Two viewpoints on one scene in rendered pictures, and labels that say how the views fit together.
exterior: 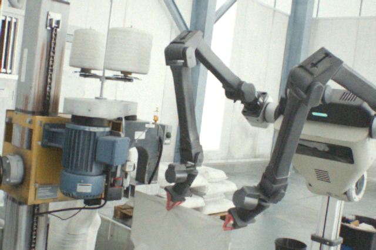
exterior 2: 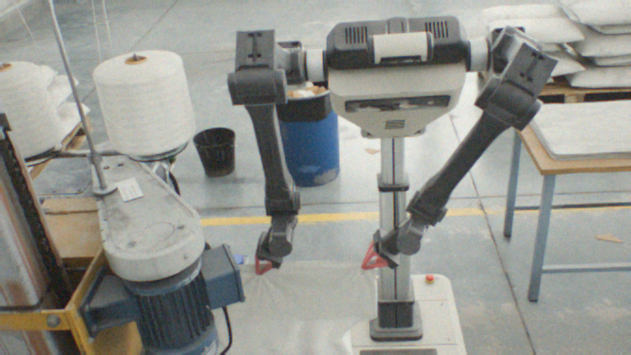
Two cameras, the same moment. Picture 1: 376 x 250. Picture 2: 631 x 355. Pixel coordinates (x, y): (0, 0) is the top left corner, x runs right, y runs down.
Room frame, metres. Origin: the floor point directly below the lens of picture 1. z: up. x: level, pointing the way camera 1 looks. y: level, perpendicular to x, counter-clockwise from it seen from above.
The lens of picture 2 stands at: (0.59, 0.65, 2.03)
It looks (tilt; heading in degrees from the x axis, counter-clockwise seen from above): 31 degrees down; 323
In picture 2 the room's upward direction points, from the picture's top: 5 degrees counter-clockwise
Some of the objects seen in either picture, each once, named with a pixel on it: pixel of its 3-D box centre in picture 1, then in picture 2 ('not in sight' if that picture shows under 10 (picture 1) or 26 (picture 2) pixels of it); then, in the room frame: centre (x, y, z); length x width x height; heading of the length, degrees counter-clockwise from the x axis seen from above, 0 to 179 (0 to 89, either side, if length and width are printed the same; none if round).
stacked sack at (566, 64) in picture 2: not in sight; (532, 62); (2.98, -3.36, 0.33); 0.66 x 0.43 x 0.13; 48
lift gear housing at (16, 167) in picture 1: (10, 169); not in sight; (1.54, 0.61, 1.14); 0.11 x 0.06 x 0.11; 48
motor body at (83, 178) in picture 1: (84, 160); (174, 312); (1.51, 0.34, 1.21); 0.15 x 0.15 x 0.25
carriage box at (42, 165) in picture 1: (54, 154); (69, 315); (1.69, 0.50, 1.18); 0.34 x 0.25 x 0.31; 138
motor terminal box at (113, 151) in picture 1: (112, 153); (220, 281); (1.48, 0.25, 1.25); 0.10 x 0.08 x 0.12; 163
